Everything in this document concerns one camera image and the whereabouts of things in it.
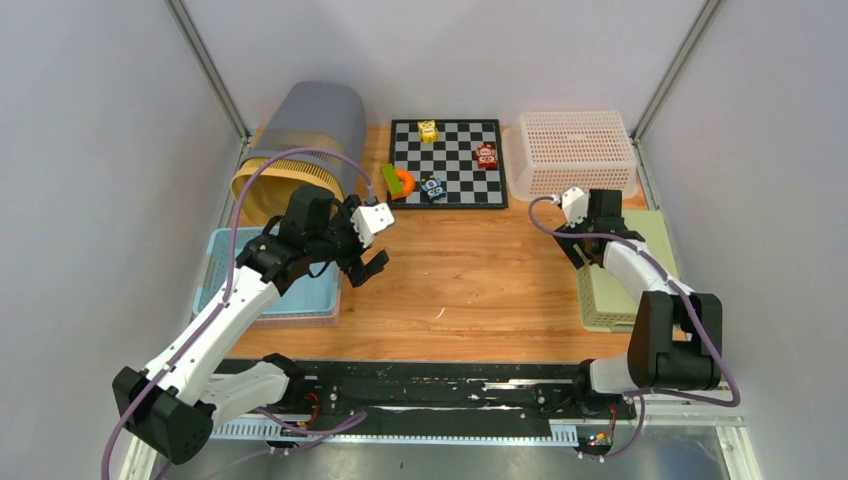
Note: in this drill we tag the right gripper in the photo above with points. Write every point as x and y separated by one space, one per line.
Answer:
568 245

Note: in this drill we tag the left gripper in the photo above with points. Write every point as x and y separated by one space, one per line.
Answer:
354 264

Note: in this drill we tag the light blue plastic basket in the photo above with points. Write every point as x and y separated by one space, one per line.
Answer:
307 297

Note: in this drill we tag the green plastic basket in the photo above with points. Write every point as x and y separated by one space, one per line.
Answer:
604 303

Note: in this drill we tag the large white plastic basket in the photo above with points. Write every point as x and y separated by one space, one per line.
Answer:
547 152

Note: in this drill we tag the pink plastic basket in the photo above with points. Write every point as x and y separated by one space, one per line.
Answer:
322 319

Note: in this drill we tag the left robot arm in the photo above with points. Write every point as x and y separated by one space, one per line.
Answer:
172 404

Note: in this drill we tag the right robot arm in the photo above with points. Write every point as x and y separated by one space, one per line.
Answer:
676 332

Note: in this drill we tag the orange arch toy block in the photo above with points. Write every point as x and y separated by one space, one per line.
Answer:
400 183

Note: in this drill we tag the blue owl toy block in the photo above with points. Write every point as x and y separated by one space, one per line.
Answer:
432 189

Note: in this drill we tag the red owl toy block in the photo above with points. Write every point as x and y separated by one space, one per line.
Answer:
486 156

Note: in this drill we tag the black and white chessboard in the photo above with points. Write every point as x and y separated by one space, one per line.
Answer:
451 159

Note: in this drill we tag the yellow owl toy block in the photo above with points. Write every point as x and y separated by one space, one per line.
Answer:
428 131

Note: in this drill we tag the grey and yellow laundry bin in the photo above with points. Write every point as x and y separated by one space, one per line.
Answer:
326 118

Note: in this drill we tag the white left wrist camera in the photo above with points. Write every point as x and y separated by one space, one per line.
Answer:
370 220

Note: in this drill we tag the black metal base rail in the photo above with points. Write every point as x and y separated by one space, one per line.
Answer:
454 401

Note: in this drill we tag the right aluminium frame post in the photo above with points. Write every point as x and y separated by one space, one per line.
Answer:
690 42

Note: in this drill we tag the aluminium frame post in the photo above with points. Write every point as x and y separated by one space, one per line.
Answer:
185 23
690 42

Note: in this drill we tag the left aluminium frame post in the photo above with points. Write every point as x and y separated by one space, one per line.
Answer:
185 23

